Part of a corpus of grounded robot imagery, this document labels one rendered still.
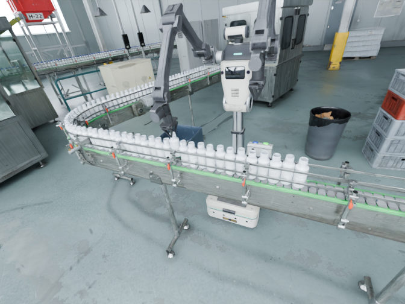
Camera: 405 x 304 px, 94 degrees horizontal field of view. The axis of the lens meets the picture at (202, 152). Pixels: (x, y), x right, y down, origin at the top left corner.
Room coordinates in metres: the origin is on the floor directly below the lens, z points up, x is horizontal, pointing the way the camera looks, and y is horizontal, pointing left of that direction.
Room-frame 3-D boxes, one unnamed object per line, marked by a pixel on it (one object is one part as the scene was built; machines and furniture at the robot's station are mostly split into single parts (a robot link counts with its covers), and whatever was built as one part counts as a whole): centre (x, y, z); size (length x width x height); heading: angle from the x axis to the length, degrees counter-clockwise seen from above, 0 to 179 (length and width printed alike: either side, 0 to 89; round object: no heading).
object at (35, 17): (6.72, 4.07, 1.40); 0.92 x 0.72 x 2.80; 134
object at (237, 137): (1.49, -0.34, 0.74); 0.11 x 0.11 x 0.40; 63
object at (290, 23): (5.07, -1.81, 1.00); 1.60 x 1.30 x 2.00; 134
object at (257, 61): (0.91, -0.29, 1.60); 0.12 x 0.09 x 0.12; 153
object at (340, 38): (6.92, -4.95, 0.55); 0.40 x 0.40 x 1.10; 62
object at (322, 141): (2.20, -1.68, 0.32); 0.45 x 0.45 x 0.64
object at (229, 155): (0.85, -0.15, 1.08); 0.06 x 0.06 x 0.17
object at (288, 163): (0.72, -0.42, 1.08); 0.06 x 0.06 x 0.17
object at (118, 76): (5.22, 1.62, 0.59); 1.10 x 0.62 x 1.18; 134
